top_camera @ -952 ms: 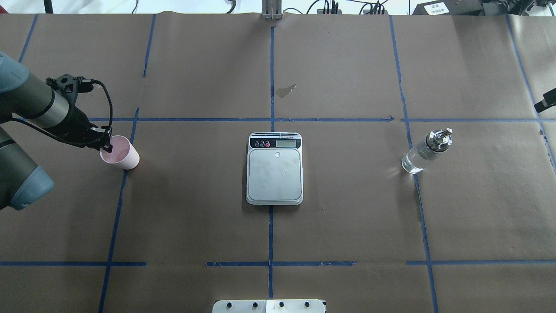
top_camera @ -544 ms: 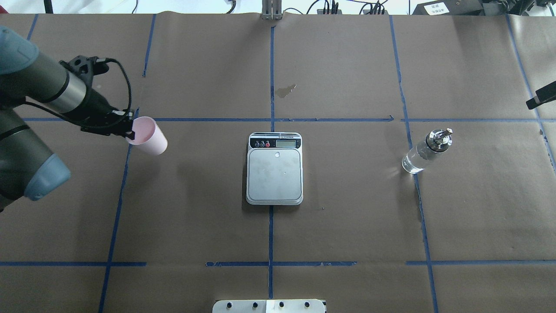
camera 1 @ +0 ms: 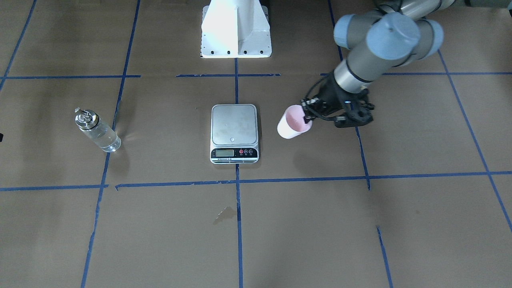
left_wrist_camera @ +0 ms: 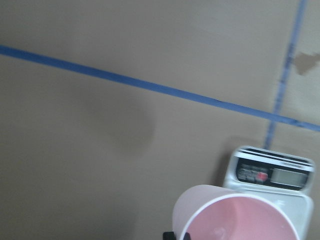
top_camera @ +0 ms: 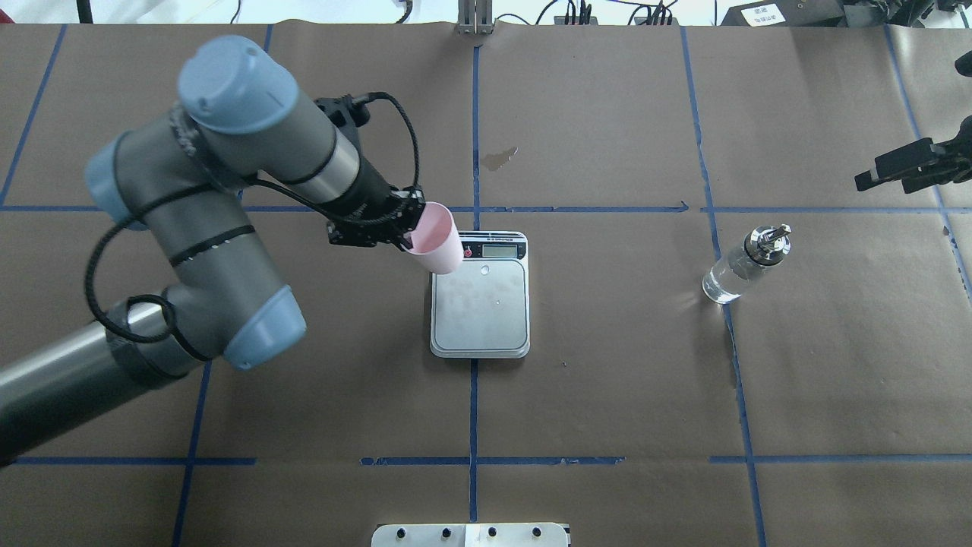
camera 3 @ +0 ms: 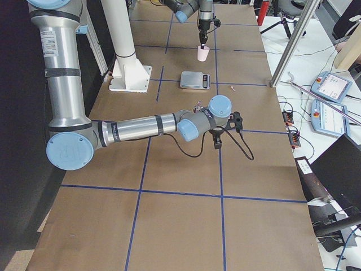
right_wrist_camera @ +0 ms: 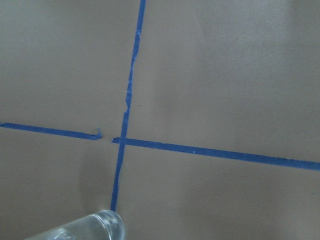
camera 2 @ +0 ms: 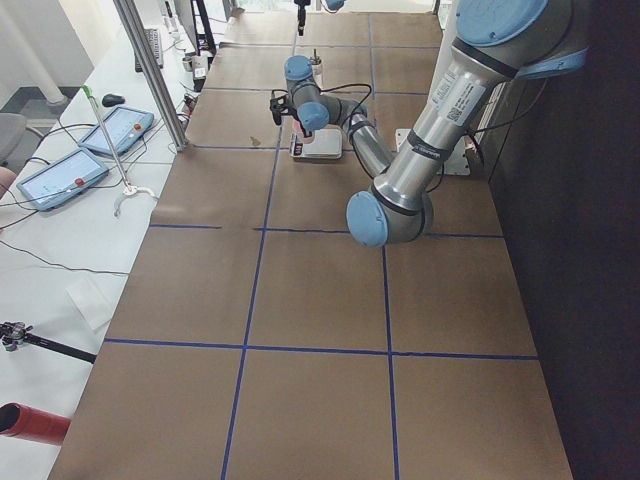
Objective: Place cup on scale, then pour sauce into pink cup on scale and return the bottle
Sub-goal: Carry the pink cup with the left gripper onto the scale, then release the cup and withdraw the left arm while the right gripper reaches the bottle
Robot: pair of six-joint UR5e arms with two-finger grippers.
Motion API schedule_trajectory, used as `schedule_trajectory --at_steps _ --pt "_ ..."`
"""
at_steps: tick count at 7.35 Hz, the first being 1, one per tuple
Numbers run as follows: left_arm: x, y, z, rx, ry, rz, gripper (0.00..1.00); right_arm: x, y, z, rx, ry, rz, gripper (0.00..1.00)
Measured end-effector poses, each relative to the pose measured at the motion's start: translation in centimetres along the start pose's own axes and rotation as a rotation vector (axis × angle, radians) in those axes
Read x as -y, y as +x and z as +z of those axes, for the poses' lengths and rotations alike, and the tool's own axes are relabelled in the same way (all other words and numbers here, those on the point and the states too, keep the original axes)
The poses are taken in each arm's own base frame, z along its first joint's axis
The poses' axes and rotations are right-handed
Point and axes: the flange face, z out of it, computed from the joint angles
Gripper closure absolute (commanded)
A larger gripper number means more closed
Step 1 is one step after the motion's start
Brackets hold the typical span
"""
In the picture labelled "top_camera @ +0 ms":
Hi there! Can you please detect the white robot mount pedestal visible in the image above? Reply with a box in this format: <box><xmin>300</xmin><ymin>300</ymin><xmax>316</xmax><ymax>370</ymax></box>
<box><xmin>371</xmin><ymin>522</ymin><xmax>572</xmax><ymax>546</ymax></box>

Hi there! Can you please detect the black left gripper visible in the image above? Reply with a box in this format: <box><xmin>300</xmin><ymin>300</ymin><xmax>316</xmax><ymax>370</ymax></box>
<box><xmin>314</xmin><ymin>96</ymin><xmax>426</xmax><ymax>248</ymax></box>

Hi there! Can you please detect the aluminium frame post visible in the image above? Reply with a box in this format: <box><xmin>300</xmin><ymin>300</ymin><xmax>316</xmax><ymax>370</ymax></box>
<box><xmin>456</xmin><ymin>0</ymin><xmax>495</xmax><ymax>35</ymax></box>

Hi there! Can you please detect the clear glass sauce bottle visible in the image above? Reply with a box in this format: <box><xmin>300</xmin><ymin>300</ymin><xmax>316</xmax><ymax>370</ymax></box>
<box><xmin>701</xmin><ymin>223</ymin><xmax>793</xmax><ymax>305</ymax></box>

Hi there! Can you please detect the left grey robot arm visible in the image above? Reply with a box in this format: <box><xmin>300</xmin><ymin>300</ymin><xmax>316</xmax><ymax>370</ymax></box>
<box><xmin>1</xmin><ymin>35</ymin><xmax>426</xmax><ymax>465</ymax></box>

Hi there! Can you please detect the black box with label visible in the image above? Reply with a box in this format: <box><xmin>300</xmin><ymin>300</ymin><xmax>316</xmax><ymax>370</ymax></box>
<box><xmin>718</xmin><ymin>1</ymin><xmax>846</xmax><ymax>28</ymax></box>

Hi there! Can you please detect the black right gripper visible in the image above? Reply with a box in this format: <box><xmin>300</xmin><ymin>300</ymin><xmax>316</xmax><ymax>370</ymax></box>
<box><xmin>854</xmin><ymin>116</ymin><xmax>971</xmax><ymax>194</ymax></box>

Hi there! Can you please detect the pink plastic cup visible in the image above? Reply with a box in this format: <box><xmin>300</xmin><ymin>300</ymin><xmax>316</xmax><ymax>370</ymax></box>
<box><xmin>404</xmin><ymin>201</ymin><xmax>464</xmax><ymax>276</ymax></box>

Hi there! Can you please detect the silver digital kitchen scale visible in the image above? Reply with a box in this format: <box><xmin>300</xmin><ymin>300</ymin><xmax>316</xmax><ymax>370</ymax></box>
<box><xmin>430</xmin><ymin>231</ymin><xmax>531</xmax><ymax>359</ymax></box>

